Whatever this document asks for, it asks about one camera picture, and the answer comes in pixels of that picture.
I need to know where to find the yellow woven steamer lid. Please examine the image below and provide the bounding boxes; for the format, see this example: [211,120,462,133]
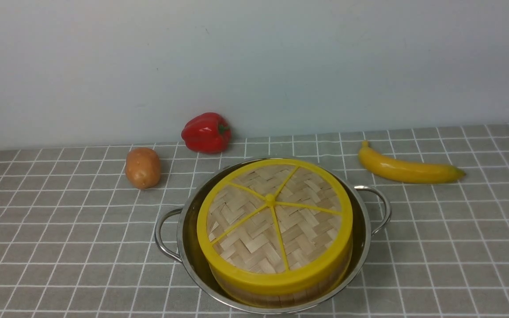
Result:
[196,159,353,295]

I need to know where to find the yellow bamboo steamer basket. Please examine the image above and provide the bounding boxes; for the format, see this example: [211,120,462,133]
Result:
[212,244,353,308]

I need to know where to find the stainless steel pot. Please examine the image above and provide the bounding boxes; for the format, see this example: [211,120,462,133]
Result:
[154,158,392,314]

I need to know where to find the red bell pepper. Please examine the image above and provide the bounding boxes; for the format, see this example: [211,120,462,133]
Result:
[181,112,232,154]

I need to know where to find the brown potato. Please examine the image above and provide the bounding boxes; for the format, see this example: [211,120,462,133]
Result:
[125,147,161,190]

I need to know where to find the yellow banana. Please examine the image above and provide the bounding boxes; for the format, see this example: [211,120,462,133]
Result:
[358,140,467,184]

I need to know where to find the grey checkered tablecloth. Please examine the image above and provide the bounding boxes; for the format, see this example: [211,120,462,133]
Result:
[0,123,509,318]

